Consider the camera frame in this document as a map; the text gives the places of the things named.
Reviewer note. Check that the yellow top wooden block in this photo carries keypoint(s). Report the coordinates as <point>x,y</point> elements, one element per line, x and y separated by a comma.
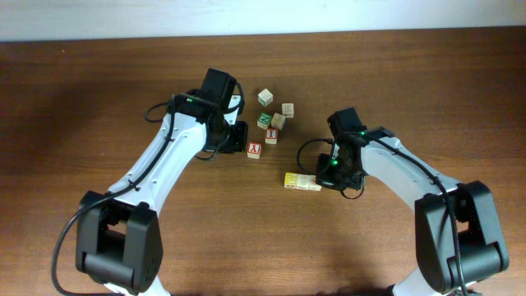
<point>290,180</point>

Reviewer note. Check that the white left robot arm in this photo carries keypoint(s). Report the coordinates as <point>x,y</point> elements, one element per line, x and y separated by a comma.
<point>118,239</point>

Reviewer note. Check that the red C wooden block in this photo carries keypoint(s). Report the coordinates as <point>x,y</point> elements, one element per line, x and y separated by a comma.
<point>312,185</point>

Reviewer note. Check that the blue L wooden block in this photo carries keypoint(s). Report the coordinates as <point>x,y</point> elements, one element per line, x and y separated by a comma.
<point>303,182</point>

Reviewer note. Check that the red Y wooden block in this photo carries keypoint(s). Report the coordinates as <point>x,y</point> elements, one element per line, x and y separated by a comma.
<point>254,150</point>

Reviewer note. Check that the green N wooden block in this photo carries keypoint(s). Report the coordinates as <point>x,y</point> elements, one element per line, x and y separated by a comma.
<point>264,120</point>

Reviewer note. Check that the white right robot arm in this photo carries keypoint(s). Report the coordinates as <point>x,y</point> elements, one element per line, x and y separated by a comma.
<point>458,234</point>

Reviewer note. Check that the red 9 wooden block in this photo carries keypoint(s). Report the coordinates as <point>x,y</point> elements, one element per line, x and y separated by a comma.
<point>288,110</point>

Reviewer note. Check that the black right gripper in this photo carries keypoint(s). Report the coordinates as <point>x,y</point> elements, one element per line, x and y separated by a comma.
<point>329,174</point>

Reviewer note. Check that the plain 6 wooden block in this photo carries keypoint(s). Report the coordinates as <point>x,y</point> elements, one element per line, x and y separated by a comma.
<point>265,97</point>

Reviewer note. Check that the plain J wooden block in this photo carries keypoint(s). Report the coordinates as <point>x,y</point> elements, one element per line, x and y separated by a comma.
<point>278,120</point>

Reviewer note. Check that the red I wooden block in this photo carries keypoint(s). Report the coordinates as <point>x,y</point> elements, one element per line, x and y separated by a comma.
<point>271,136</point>

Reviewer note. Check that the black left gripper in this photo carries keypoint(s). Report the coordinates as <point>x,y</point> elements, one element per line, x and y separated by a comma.
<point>238,142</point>

